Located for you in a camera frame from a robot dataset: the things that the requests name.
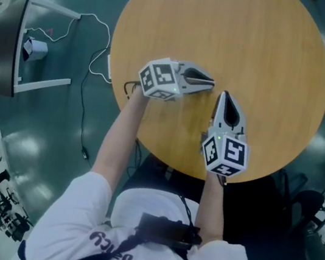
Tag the dark desk with white legs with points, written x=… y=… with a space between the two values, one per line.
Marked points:
x=2 y=53

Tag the person's black trousers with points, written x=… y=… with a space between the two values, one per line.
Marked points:
x=155 y=174

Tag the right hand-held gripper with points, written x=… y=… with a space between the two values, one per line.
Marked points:
x=226 y=152

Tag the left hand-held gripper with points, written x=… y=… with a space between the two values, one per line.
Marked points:
x=159 y=76

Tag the black chest-mounted device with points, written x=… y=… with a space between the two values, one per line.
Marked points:
x=164 y=230

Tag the person's white t-shirt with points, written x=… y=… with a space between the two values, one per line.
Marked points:
x=73 y=219

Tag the round wooden table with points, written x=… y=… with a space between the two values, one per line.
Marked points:
x=256 y=49

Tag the white waste bin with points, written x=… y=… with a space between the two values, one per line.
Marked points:
x=37 y=49

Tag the black power adapter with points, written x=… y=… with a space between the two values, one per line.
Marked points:
x=85 y=155

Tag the red triangle floor sticker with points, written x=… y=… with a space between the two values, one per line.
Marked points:
x=49 y=31

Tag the white power strip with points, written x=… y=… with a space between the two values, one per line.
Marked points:
x=109 y=68

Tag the person's right forearm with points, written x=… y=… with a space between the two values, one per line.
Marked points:
x=212 y=208

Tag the person's left forearm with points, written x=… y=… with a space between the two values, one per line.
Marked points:
x=118 y=137

